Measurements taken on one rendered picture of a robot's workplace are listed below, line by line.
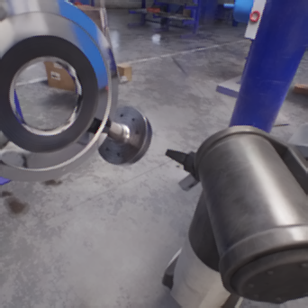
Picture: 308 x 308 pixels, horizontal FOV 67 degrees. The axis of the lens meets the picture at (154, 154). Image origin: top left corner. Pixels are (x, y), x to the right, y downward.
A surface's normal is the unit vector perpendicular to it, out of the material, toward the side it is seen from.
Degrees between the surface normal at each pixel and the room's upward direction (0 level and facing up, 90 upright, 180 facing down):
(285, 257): 55
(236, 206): 47
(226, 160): 40
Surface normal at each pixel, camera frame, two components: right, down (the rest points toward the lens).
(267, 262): -0.45, 0.04
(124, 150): -0.44, -0.22
